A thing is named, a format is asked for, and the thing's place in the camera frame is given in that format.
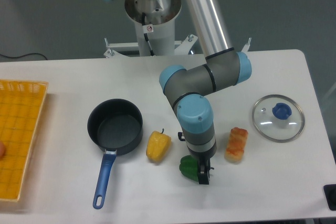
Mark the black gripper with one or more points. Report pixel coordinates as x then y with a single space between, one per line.
202 152

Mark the green bell pepper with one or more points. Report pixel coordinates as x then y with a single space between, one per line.
188 167

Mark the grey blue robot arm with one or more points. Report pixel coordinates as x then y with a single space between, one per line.
186 90

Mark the toasted bread piece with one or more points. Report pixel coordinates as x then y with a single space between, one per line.
236 144

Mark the yellow bell pepper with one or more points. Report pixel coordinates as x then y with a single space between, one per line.
158 145

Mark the glass lid blue knob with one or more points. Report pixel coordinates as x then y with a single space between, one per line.
278 118

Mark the black device at table edge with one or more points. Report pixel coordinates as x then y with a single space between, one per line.
330 195

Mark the yellow plastic basket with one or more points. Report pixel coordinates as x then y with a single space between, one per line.
22 102

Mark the black pot blue handle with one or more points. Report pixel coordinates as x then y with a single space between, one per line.
116 127

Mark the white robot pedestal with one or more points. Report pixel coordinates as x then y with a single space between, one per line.
154 22

